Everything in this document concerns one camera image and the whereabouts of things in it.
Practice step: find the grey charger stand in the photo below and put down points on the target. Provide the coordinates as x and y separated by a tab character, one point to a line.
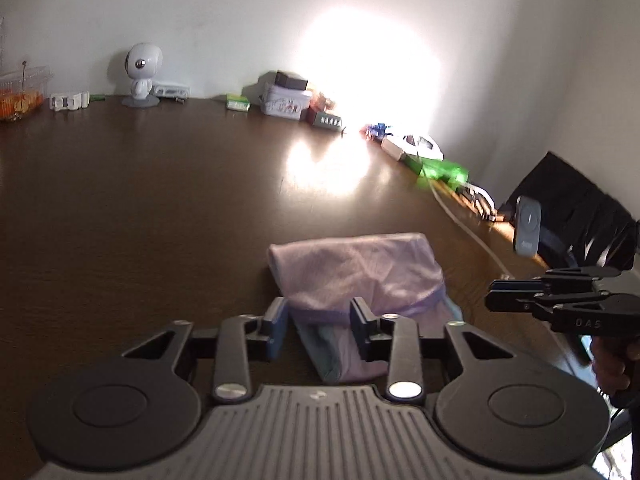
527	227

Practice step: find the small black box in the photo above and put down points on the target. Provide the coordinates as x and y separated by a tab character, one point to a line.
290	80

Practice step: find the clear container of orange snacks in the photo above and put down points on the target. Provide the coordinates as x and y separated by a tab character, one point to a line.
22	97

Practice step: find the pink and blue tank top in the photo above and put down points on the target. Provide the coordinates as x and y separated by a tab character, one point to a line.
355	270

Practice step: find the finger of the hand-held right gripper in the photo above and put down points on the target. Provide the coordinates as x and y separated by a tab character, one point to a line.
510	302
515	286

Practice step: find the red packet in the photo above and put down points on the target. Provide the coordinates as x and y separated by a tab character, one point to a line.
322	101

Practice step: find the white printed tin box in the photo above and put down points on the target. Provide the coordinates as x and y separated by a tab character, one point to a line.
285	105

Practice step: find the black and white plug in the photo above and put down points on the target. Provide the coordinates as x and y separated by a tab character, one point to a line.
480	201

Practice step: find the white robot-shaped camera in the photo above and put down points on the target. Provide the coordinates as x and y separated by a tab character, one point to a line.
142	62

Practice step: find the person's right hand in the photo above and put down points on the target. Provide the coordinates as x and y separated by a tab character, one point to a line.
617	365

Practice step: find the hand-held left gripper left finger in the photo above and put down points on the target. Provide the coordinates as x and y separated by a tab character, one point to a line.
277	331

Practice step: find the green tissue pack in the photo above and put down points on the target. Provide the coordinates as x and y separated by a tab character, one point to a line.
237	103

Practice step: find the clear plastic box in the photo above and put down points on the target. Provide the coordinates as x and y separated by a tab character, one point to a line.
171	91

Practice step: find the blue toy pieces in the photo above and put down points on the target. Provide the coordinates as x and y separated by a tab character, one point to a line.
377	130

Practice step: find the dark green box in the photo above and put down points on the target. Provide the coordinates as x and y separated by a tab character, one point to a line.
327	121

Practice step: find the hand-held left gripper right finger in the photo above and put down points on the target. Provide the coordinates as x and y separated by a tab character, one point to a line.
358	325

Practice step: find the black chair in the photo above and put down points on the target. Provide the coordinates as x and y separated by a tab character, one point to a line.
580	205

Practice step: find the green plastic bag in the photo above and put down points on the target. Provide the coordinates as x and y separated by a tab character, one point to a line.
445	171

